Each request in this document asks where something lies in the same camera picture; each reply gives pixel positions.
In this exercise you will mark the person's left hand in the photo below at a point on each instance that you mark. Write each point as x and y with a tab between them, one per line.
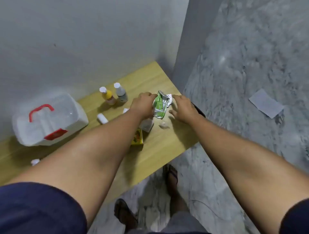
143	106

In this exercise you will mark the person's right hand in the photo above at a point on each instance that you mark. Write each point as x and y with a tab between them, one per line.
186	111

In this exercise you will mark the green foil sachet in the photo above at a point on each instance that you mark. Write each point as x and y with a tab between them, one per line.
159	106

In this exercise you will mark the translucent white plastic pouch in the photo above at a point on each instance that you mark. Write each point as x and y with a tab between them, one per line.
147	125

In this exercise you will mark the white medicine bottle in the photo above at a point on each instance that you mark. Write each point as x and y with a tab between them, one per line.
121	94

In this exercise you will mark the green yellow medicine box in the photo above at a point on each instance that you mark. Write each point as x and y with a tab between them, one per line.
137	138

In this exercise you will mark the yellow medicine bottle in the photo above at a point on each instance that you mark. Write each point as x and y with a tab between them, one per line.
108	95

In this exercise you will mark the white first aid box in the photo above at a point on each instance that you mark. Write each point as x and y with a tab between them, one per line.
60	115

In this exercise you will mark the short printed white bandage roll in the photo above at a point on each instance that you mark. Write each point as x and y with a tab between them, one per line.
35	162

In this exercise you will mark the person's left forearm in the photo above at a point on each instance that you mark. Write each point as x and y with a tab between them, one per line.
84	156

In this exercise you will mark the person's right forearm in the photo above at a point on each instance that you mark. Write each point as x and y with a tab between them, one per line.
241	164

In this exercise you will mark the person's right foot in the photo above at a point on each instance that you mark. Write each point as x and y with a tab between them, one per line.
177	197

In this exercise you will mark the person's foot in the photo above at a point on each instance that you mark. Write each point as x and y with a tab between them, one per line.
177	197
129	219

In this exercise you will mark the person's left foot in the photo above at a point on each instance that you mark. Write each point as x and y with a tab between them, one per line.
129	219

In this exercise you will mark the crumpled clear plastic wrap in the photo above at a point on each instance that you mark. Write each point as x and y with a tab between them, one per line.
164	125

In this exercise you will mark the dark right flip-flop sandal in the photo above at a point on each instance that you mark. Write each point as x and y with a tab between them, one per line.
172	173

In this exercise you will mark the dark flip-flop sandal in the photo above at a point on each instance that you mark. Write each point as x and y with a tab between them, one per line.
172	173
119	205

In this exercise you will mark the white paper sheet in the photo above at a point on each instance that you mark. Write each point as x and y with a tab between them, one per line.
265	103

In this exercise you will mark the dark left flip-flop sandal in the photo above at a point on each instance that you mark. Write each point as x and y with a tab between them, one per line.
119	205

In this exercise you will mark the navy left shirt sleeve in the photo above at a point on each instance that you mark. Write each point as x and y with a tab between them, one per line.
36	209

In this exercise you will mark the navy shirt sleeve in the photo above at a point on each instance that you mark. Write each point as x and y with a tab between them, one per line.
36	209
297	219

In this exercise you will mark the navy right shirt sleeve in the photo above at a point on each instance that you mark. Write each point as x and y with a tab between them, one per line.
297	219

